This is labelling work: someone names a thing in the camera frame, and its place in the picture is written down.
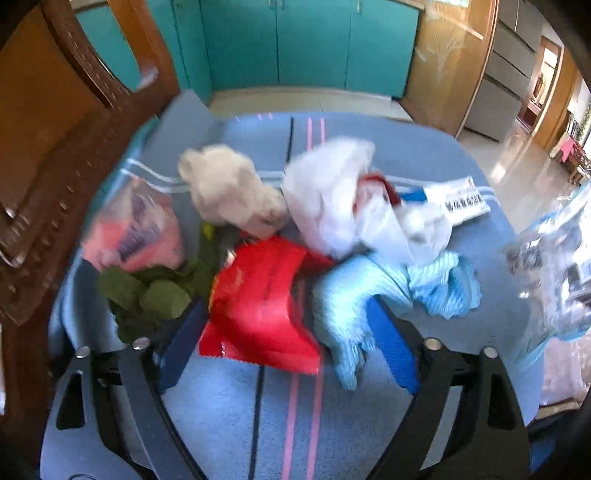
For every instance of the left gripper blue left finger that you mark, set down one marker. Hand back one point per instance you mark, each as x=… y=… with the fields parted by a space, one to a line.
x=179 y=342

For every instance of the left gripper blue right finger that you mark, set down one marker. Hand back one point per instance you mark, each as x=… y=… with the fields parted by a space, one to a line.
x=399 y=341

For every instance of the light blue cloth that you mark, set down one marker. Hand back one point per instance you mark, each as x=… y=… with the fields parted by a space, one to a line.
x=447 y=287

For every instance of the red snack wrapper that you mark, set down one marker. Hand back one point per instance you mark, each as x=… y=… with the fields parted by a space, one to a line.
x=256 y=310

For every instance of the white plastic bag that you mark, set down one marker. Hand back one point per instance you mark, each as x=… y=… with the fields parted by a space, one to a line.
x=339 y=204

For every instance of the white blue medicine box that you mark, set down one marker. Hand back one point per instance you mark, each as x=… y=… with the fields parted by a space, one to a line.
x=460 y=199

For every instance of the clear trash bag liner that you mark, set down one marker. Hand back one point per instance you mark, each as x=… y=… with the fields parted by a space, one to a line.
x=550 y=260

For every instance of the teal kitchen cabinets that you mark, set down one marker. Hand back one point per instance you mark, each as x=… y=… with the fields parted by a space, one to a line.
x=360 y=46

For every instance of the green leaves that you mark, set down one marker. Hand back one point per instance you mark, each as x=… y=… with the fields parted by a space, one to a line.
x=144 y=301

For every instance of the pink plastic bag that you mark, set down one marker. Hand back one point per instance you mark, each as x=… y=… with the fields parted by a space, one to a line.
x=136 y=230

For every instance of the beige crumpled paper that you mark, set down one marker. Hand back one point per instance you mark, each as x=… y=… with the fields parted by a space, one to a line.
x=226 y=190

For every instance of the silver refrigerator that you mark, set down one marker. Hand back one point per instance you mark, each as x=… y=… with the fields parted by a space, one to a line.
x=509 y=70

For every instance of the wooden chair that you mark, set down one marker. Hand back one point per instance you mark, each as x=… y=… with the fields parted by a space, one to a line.
x=66 y=120

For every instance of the wooden glass sliding door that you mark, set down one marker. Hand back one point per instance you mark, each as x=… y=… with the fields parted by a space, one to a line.
x=453 y=44

